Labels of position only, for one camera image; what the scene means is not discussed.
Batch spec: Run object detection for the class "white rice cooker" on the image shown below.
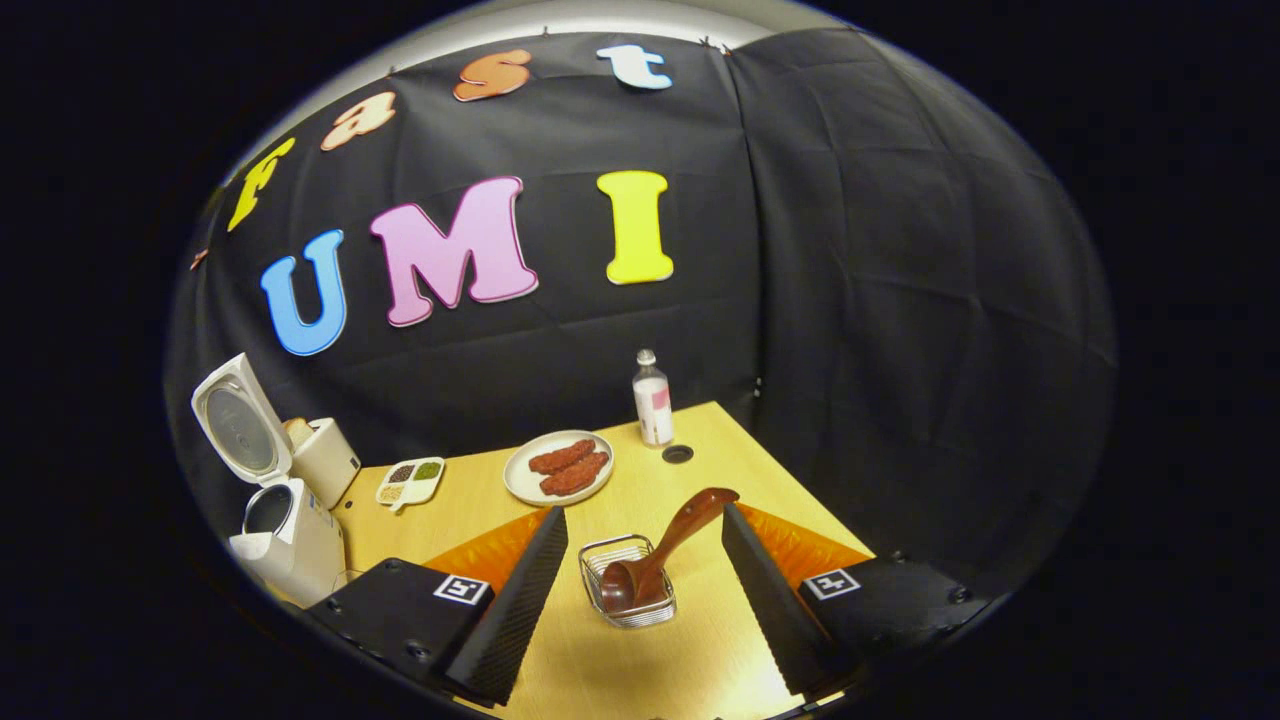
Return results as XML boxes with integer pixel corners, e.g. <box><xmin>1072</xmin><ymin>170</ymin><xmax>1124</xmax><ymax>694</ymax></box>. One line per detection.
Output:
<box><xmin>190</xmin><ymin>352</ymin><xmax>349</xmax><ymax>609</ymax></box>

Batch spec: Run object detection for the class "black backdrop cloth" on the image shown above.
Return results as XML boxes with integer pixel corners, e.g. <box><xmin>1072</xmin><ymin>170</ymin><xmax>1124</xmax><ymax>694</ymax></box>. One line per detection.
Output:
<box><xmin>165</xmin><ymin>25</ymin><xmax>1118</xmax><ymax>601</ymax></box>

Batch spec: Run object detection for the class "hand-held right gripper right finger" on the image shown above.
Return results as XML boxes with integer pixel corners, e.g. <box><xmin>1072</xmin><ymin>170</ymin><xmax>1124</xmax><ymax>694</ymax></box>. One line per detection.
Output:
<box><xmin>721</xmin><ymin>502</ymin><xmax>991</xmax><ymax>698</ymax></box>

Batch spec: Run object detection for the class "brown wooden spoon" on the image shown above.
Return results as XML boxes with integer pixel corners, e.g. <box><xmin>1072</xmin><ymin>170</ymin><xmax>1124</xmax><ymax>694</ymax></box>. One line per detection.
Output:
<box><xmin>600</xmin><ymin>487</ymin><xmax>741</xmax><ymax>615</ymax></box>

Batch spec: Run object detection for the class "wire chopstick holder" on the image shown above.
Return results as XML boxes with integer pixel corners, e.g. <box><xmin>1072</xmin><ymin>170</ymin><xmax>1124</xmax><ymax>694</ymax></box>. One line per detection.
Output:
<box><xmin>578</xmin><ymin>534</ymin><xmax>678</xmax><ymax>629</ymax></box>

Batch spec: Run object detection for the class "white toaster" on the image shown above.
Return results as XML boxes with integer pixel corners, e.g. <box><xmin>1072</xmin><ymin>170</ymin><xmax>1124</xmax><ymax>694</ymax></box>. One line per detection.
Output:
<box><xmin>283</xmin><ymin>417</ymin><xmax>362</xmax><ymax>511</ymax></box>

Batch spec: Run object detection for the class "white divided dish of beans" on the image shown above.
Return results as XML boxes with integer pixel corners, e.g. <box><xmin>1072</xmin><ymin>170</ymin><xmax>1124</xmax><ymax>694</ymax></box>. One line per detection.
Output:
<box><xmin>375</xmin><ymin>457</ymin><xmax>446</xmax><ymax>513</ymax></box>

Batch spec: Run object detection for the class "clear bottle with pink label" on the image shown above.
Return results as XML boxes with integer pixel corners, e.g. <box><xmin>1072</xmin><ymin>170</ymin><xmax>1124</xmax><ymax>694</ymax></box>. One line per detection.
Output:
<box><xmin>632</xmin><ymin>348</ymin><xmax>676</xmax><ymax>448</ymax></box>

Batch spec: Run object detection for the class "red meat piece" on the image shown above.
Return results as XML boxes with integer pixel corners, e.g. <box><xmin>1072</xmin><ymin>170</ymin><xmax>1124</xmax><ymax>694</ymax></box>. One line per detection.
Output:
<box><xmin>528</xmin><ymin>438</ymin><xmax>597</xmax><ymax>475</ymax></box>
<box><xmin>540</xmin><ymin>451</ymin><xmax>611</xmax><ymax>498</ymax></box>

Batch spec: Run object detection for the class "white round plate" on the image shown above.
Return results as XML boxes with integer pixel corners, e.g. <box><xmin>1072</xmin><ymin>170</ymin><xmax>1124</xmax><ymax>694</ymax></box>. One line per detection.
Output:
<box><xmin>502</xmin><ymin>430</ymin><xmax>615</xmax><ymax>508</ymax></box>

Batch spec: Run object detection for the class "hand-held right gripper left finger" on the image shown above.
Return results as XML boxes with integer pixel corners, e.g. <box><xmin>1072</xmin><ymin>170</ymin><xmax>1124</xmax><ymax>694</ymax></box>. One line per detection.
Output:
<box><xmin>305</xmin><ymin>505</ymin><xmax>569</xmax><ymax>706</ymax></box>

